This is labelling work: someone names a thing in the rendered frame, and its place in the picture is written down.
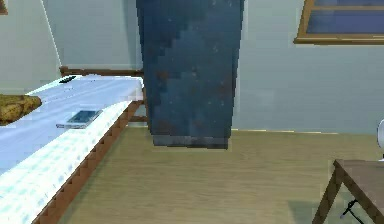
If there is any white round lamp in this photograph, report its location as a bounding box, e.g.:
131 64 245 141
376 119 384 162

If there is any white bed with brown frame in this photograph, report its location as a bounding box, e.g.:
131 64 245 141
0 65 149 224

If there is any wooden framed window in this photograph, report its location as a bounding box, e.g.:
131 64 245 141
293 0 384 46

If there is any blue grey book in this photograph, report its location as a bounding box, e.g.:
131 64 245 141
55 109 104 130

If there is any brown wooden table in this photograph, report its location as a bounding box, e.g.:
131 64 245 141
312 158 384 224

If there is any brown patterned pillow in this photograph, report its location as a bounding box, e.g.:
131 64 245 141
0 94 43 127

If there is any tall dark blue bin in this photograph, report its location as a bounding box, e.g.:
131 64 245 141
135 0 245 150

